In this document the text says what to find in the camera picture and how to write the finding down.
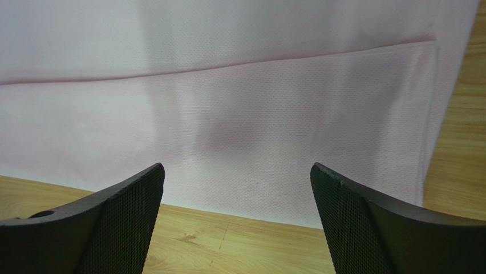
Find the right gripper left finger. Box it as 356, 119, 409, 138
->
1, 163, 165, 273

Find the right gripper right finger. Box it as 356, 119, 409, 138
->
310, 163, 485, 273

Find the pink t shirt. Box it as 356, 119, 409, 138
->
1, 1, 479, 228

